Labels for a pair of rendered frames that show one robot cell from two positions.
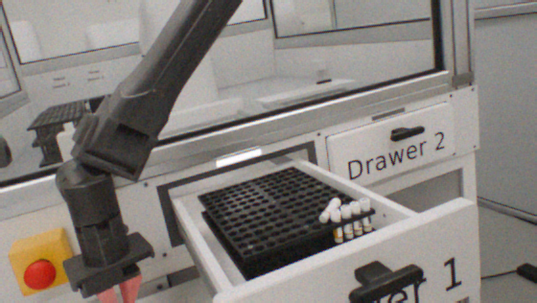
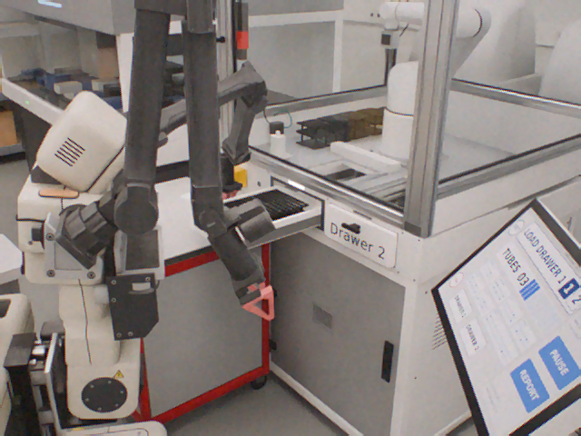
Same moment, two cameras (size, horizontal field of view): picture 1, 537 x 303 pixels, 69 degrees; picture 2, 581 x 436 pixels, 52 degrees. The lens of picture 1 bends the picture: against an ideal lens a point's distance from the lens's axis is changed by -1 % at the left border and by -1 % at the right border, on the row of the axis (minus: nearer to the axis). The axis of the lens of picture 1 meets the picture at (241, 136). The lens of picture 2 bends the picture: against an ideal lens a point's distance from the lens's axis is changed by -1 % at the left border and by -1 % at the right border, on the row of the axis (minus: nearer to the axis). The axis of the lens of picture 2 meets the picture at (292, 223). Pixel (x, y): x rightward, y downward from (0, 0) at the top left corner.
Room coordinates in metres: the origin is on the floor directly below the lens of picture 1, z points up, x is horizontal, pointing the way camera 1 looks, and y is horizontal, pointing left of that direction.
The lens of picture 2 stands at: (-0.08, -1.77, 1.68)
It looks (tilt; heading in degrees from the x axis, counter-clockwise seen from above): 25 degrees down; 68
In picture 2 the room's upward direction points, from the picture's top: 1 degrees clockwise
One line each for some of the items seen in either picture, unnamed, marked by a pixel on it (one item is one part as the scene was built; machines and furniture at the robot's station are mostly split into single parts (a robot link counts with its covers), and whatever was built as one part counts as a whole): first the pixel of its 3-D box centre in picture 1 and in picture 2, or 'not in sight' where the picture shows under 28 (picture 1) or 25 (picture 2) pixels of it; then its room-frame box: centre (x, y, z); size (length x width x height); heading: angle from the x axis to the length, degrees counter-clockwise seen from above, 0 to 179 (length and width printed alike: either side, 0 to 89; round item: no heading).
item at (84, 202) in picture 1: (90, 195); (227, 161); (0.46, 0.20, 0.98); 0.07 x 0.06 x 0.07; 30
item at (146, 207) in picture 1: (200, 137); (398, 177); (1.11, 0.12, 0.87); 1.02 x 0.95 x 0.14; 108
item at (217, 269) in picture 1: (275, 221); (268, 213); (0.53, -0.02, 0.86); 0.40 x 0.26 x 0.06; 18
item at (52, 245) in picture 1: (43, 262); (235, 176); (0.52, 0.32, 0.88); 0.07 x 0.05 x 0.07; 108
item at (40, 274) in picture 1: (40, 272); not in sight; (0.49, 0.31, 0.88); 0.04 x 0.03 x 0.04; 108
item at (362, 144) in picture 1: (394, 146); (359, 234); (0.73, -0.29, 0.87); 0.29 x 0.02 x 0.11; 108
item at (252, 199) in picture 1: (277, 221); (266, 213); (0.52, -0.03, 0.87); 0.22 x 0.18 x 0.06; 18
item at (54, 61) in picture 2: not in sight; (148, 52); (0.44, 1.74, 1.13); 1.78 x 1.14 x 0.45; 108
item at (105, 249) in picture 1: (104, 241); (226, 177); (0.45, 0.19, 0.92); 0.10 x 0.07 x 0.07; 120
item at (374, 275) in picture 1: (378, 278); not in sight; (0.31, -0.10, 0.91); 0.07 x 0.04 x 0.01; 108
